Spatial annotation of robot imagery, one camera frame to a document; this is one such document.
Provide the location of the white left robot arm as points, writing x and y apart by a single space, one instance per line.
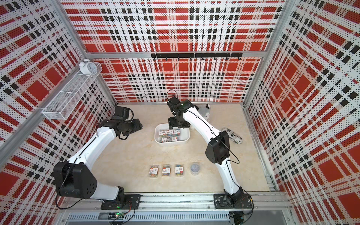
74 177

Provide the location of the white alarm clock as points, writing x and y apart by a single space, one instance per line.
87 67

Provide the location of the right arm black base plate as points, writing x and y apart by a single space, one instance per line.
224 201

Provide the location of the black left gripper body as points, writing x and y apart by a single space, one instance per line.
131 127

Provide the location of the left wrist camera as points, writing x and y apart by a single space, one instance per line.
121 113

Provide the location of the green circuit board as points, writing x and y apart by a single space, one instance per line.
115 215

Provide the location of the black hook rail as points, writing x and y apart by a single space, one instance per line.
197 55

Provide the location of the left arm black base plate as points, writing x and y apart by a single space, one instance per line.
129 201

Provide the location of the square paper clip box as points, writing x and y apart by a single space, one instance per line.
179 170

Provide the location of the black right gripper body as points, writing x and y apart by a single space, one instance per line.
175 122

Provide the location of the white wire mesh shelf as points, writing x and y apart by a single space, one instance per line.
65 101

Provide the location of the white plastic storage box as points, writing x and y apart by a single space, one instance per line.
166 141

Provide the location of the grey white husky plush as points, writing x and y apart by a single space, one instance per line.
204 110

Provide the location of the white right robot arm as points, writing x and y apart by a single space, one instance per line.
185 114

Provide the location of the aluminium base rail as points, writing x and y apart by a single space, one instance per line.
200 202

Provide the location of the round clear paper clip jar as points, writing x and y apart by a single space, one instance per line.
195 169

